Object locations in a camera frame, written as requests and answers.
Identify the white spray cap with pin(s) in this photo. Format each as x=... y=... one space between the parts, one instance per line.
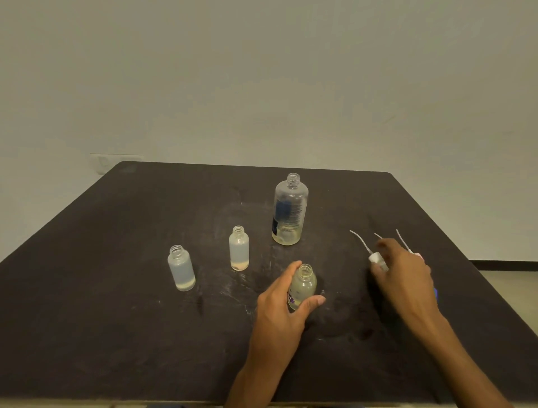
x=377 y=260

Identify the person's right forearm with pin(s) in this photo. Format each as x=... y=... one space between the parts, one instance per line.
x=458 y=370

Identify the pink spray cap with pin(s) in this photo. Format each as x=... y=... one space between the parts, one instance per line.
x=405 y=241

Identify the black skirting board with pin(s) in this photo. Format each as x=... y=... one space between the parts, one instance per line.
x=506 y=266

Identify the small bottle with pink sticker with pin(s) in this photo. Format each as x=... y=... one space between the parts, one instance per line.
x=238 y=250

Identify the small yellowish bottle purple sticker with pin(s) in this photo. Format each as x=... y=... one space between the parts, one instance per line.
x=303 y=286

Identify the white wall socket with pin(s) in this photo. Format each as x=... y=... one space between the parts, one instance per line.
x=115 y=163

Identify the person's left hand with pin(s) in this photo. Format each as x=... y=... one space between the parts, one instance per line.
x=277 y=332

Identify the small plain clear bottle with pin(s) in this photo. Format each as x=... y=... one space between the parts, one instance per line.
x=181 y=271

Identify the person's right hand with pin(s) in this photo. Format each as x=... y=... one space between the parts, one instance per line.
x=410 y=290

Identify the person's left forearm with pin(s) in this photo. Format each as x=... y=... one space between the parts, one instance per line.
x=252 y=393

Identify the large clear plastic bottle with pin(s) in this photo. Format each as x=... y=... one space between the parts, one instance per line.
x=290 y=210

